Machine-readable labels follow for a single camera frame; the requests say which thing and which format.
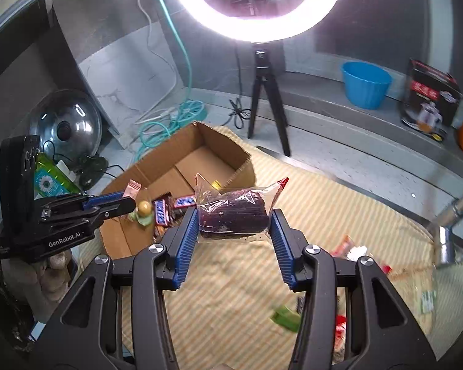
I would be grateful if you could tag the black tripod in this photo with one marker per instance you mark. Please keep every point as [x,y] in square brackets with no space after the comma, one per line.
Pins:
[263,84]

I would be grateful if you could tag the cardboard box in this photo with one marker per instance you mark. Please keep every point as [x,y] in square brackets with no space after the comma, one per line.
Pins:
[212,150]

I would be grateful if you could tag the small chocolate bar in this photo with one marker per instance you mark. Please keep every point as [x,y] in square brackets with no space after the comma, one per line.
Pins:
[186,201]

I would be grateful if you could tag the black teapot box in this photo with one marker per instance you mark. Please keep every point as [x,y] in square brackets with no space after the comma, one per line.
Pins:
[428,100]

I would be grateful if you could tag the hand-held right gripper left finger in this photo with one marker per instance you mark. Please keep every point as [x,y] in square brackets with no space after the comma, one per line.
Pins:
[186,246]

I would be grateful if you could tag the toast bread package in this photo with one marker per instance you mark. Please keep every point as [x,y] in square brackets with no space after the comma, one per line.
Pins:
[424,300]

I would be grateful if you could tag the red snack wrapper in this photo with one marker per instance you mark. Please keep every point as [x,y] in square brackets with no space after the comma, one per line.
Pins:
[349,248]
[340,333]

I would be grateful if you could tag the pale green jelly cup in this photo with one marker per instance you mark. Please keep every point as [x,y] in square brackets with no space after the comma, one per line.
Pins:
[143,214]

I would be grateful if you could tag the person's left hand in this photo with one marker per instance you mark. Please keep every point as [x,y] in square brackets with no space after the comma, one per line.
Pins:
[60,268]

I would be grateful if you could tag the yellow candy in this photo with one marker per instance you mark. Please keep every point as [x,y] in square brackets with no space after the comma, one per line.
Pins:
[216,184]

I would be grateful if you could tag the black phone clamp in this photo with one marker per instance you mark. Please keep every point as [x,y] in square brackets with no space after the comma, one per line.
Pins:
[252,2]

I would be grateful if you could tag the green candy packet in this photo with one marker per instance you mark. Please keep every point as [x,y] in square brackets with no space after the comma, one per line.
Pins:
[286,318]

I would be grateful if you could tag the dark bread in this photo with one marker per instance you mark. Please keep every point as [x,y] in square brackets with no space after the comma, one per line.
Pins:
[231,216]

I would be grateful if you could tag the striped cloth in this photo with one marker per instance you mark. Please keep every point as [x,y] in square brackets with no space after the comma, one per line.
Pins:
[231,308]

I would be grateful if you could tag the large chocolate bar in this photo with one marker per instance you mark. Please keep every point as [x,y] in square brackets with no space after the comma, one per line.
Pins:
[161,210]

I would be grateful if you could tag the green daisy print packet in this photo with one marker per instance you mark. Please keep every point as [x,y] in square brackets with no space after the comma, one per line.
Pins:
[50,179]

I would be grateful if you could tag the steel pot lid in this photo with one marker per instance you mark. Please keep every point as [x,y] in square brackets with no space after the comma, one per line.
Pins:
[67,123]

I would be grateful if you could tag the blue plastic bowl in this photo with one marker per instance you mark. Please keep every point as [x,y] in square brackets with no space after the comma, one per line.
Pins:
[364,84]

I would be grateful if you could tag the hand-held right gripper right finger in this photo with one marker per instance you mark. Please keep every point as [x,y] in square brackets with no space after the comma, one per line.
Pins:
[283,250]

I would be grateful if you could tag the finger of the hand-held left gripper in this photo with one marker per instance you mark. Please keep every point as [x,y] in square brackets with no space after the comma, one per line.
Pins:
[100,201]
[119,208]

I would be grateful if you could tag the black power adapter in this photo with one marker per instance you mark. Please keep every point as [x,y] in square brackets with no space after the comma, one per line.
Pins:
[92,169]

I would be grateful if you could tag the pink candy wrapper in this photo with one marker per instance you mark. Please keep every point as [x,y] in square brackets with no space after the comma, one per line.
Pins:
[133,194]

